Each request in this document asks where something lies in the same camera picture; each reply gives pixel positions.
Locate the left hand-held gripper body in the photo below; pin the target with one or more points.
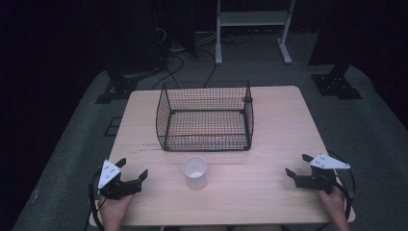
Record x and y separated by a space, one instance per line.
109 174

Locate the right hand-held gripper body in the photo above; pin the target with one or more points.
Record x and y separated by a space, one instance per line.
316 181

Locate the translucent plastic cup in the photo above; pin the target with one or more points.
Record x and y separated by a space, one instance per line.
195 179

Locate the person's right hand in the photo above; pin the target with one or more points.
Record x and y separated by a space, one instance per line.
333 202

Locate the person's left hand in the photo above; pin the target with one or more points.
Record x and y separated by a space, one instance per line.
114 208

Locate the black stand base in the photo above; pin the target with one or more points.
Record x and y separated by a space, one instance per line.
120 86
335 85

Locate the white metal desk frame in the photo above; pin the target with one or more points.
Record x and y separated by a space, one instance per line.
253 18

